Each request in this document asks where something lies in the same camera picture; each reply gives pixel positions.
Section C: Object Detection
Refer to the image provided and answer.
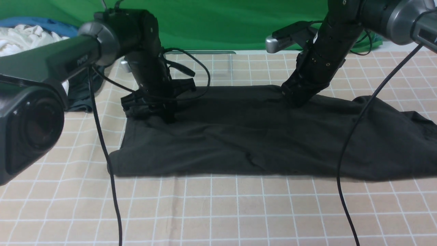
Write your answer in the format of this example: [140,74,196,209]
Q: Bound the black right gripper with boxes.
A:
[281,24,364,108]

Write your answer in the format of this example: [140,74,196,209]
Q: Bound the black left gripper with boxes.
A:
[121,51,197,119]

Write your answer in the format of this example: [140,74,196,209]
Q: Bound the dark gray long-sleeved shirt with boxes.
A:
[109,85,437,181]

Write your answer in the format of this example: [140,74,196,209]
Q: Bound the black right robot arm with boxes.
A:
[273,0,436,107]

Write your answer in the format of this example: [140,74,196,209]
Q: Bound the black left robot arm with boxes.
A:
[0,6,196,185]

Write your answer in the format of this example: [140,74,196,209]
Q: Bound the green backdrop cloth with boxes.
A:
[0,0,383,52]

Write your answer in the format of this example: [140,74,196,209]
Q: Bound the dark gray crumpled garment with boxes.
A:
[65,66,106,113]

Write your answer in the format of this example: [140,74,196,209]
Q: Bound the blue crumpled garment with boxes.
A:
[0,16,78,38]

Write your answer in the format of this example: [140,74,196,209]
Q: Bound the white crumpled garment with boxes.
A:
[0,24,70,96]

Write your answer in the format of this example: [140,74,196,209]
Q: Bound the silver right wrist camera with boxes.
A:
[265,20,322,54]

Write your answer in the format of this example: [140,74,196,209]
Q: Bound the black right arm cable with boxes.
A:
[336,10,437,246]

